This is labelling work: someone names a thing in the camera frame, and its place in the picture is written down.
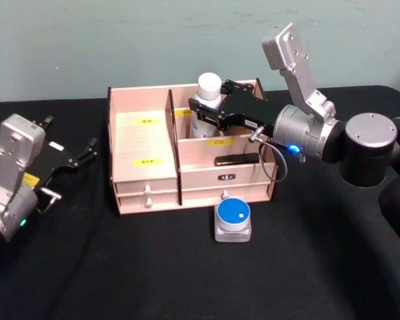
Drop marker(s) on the pale wooden desk organizer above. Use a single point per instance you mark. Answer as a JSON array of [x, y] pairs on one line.
[[143, 140]]

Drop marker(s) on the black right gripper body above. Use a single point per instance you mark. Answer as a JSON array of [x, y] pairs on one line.
[[253, 111]]

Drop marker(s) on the small wooden drawer with knob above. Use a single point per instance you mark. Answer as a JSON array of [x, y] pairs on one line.
[[133, 186], [136, 205]]

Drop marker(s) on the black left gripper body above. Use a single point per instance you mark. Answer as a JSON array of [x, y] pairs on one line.
[[55, 160]]

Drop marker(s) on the white cylindrical bottle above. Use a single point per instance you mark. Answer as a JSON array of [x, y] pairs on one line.
[[208, 90]]

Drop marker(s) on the wide wooden drawer with knob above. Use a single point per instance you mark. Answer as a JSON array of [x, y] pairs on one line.
[[246, 193]]

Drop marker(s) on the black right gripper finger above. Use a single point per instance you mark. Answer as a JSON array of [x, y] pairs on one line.
[[205, 111], [236, 87]]

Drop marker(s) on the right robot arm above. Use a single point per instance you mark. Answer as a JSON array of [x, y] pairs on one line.
[[366, 140]]

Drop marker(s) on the clear jar with blue lid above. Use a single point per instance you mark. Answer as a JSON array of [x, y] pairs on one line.
[[232, 213]]

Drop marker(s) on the slim black bar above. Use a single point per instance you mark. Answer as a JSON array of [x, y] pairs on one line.
[[235, 160]]

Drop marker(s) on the black table cloth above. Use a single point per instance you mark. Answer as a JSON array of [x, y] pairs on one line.
[[186, 273]]

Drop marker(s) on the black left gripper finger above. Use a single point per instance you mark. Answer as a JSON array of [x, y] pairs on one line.
[[45, 121], [88, 151]]

